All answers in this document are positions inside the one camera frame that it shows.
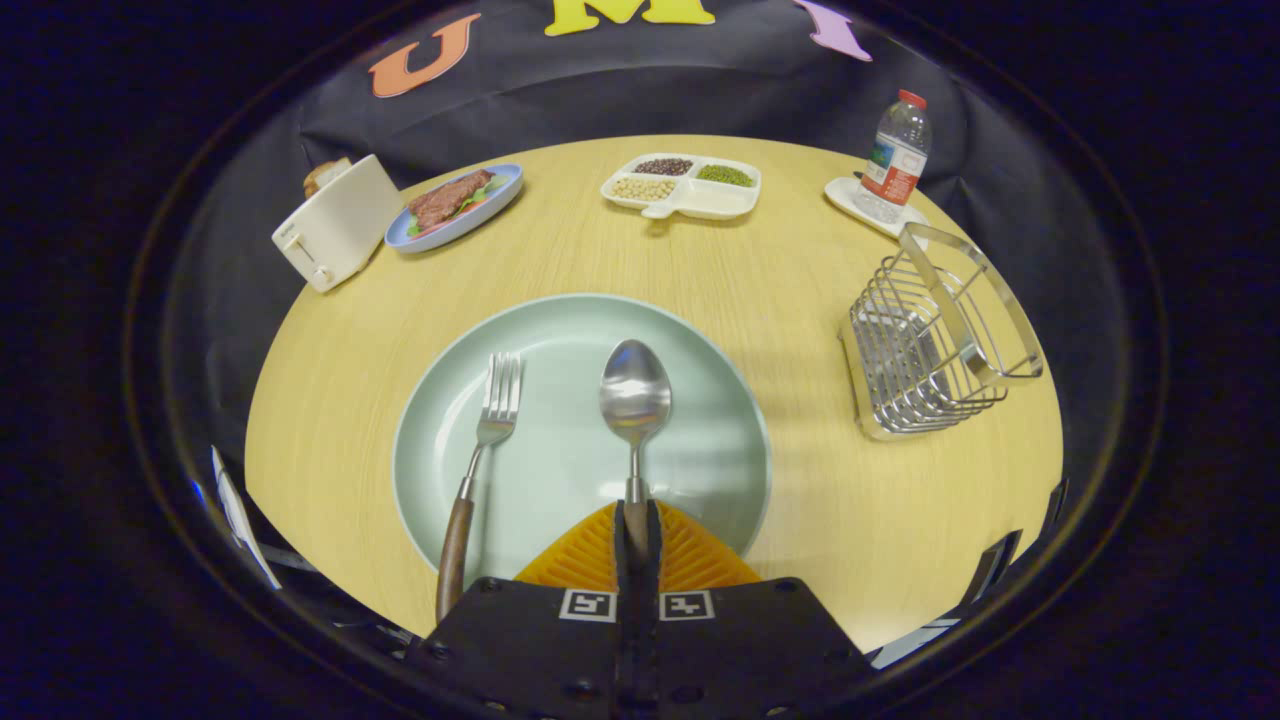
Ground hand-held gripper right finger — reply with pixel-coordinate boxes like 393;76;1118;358
638;498;881;720

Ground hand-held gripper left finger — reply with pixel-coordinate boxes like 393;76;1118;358
400;498;641;720

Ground wooden-handled metal spoon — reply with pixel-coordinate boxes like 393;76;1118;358
599;339;673;561

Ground wooden-handled metal fork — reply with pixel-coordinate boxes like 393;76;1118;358
436;351;524;623

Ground pale green plate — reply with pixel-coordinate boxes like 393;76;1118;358
392;293;773;591

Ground blue plate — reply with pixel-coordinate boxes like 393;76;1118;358
385;164;524;254

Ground white divided tray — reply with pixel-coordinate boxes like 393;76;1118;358
600;153;763;221

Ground green lettuce leaf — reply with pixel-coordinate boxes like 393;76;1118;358
405;175;511;239

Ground brown steak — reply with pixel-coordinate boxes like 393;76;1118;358
407;169;496;232

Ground white coaster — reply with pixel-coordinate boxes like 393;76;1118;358
824;175;931;241

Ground white toaster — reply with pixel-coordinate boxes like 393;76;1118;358
271;154;405;294

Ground clear plastic water bottle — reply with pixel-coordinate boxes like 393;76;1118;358
853;89;933;224

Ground black backdrop cloth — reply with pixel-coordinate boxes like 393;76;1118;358
160;0;1111;521

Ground toasted bread slice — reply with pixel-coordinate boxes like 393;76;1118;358
303;156;353;199

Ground metal wire cutlery basket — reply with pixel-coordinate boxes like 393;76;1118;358
838;222;1045;443

